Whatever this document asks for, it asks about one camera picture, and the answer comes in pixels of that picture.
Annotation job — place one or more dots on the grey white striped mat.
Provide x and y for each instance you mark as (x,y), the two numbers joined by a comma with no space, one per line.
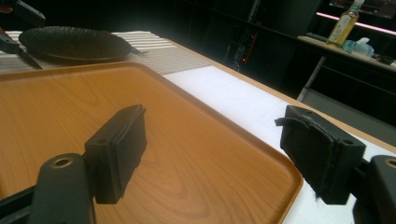
(168,57)

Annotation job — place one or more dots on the small dark object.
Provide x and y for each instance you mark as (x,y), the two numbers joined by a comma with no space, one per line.
(386,59)

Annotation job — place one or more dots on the white board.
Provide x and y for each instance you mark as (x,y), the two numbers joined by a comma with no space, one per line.
(243,99)

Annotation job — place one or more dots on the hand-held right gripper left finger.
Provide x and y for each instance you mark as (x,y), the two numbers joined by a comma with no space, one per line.
(120,149)

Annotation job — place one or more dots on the desk with white frame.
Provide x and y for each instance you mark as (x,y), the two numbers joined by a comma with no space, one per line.
(314,74)

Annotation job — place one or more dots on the clear plastic tissue packet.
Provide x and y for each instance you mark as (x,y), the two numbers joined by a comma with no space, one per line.
(359,48)

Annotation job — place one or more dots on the pink light strip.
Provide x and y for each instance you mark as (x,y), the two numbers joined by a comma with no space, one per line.
(367,26)

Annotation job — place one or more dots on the dark equipment with red light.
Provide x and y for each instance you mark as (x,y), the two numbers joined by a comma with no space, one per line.
(244,49)

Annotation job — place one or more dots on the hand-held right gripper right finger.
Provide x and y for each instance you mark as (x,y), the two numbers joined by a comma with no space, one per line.
(317,152)

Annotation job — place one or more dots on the yellow liquid plastic bottle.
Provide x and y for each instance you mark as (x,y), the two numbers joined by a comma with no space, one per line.
(342,26)

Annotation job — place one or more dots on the orange wooden tray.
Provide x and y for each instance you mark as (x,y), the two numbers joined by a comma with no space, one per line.
(193,149)

